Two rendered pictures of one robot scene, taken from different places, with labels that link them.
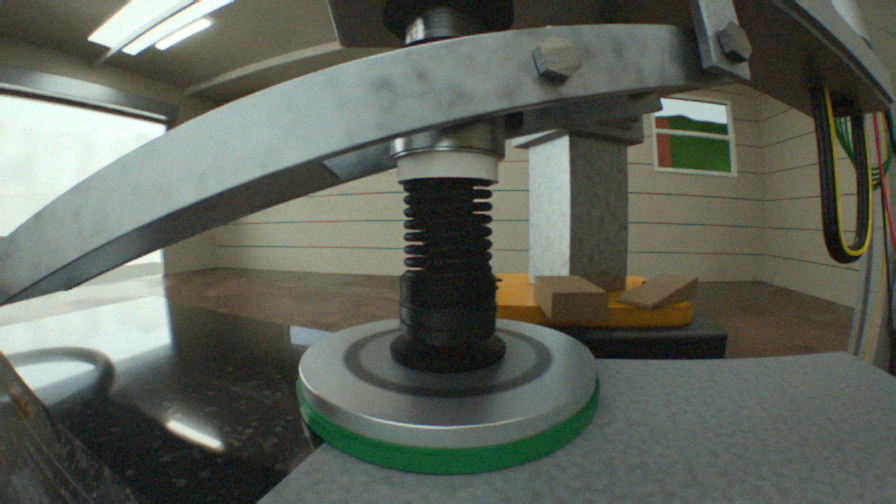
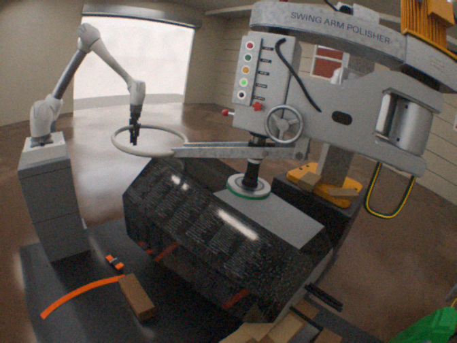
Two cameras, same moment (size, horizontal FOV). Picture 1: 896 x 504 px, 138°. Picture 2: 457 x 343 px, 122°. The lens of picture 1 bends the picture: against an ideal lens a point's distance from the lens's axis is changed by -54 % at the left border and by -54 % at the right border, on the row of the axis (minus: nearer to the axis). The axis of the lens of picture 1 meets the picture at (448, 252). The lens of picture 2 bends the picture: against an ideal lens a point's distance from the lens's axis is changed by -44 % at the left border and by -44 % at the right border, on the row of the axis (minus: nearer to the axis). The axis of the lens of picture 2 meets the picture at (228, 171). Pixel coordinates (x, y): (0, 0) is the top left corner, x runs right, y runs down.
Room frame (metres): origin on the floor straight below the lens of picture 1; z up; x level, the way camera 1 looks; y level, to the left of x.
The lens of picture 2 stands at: (-0.66, -0.38, 1.34)
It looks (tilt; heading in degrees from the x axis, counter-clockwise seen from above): 24 degrees down; 29
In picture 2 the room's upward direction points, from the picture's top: 10 degrees clockwise
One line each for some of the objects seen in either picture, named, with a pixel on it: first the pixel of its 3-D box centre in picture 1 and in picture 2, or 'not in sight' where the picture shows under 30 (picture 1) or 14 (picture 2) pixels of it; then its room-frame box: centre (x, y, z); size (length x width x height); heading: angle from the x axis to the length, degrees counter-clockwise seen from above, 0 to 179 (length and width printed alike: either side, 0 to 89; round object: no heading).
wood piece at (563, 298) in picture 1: (566, 295); (309, 181); (0.68, -0.23, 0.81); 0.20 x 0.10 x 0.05; 175
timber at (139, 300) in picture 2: not in sight; (136, 297); (-0.27, 0.34, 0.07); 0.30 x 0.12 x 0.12; 75
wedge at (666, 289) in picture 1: (658, 289); (343, 192); (0.72, -0.46, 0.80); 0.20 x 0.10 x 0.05; 114
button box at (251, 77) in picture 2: not in sight; (247, 70); (0.14, 0.05, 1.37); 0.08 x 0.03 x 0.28; 98
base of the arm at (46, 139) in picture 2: not in sight; (41, 138); (-0.42, 1.18, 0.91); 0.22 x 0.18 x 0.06; 82
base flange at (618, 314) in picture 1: (575, 292); (327, 181); (0.92, -0.33, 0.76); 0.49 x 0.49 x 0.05; 77
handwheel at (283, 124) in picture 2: not in sight; (285, 123); (0.16, -0.14, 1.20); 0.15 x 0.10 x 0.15; 98
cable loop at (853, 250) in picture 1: (848, 167); (390, 188); (0.35, -0.65, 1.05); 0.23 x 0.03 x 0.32; 98
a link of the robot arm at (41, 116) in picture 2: not in sight; (40, 117); (-0.41, 1.20, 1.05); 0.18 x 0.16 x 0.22; 58
